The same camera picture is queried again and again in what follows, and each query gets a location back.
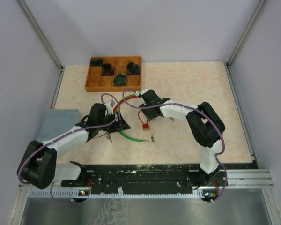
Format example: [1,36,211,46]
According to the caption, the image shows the dark green rolled tie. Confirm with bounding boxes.
[90,58,103,67]

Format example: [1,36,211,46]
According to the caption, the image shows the folded blue jeans cloth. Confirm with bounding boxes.
[36,109,81,142]

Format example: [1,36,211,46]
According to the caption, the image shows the thin red wire padlock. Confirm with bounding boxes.
[137,110,150,131]

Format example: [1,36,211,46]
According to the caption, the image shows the blue yellow rolled tie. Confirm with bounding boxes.
[113,73,127,87]

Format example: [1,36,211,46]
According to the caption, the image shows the red cable lock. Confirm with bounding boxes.
[113,94,138,112]

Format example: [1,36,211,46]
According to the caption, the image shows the black dotted rolled tie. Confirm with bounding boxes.
[127,62,141,75]

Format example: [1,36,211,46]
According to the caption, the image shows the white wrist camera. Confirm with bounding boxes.
[137,89,149,98]
[104,100,115,116]

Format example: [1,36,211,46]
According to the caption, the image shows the wooden compartment tray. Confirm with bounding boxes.
[85,56,142,92]

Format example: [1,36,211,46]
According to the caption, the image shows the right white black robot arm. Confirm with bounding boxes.
[136,89,225,186]

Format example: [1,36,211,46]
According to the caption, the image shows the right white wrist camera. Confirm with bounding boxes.
[137,89,149,98]

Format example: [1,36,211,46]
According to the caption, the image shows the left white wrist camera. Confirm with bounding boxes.
[104,100,115,116]

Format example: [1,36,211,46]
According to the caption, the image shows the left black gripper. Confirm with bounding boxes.
[98,110,131,133]

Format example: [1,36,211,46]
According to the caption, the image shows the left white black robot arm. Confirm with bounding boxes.
[17,101,131,189]

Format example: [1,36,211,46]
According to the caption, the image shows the green cable lock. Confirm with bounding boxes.
[118,92,150,143]

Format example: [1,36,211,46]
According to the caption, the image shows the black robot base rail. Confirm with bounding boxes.
[35,163,228,202]

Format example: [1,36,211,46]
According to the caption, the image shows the black orange rolled tie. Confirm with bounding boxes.
[101,63,114,76]

